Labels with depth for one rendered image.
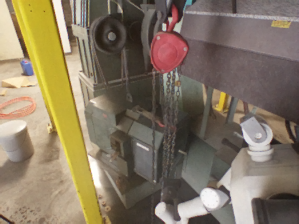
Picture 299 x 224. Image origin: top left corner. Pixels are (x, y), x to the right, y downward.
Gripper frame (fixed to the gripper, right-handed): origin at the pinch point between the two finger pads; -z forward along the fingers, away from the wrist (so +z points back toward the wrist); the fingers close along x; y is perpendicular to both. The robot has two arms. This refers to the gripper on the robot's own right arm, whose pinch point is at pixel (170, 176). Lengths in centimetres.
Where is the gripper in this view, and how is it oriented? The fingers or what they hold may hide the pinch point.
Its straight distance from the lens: 114.8
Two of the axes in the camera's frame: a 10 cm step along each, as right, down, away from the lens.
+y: 0.0, -8.6, -5.1
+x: 9.9, 0.7, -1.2
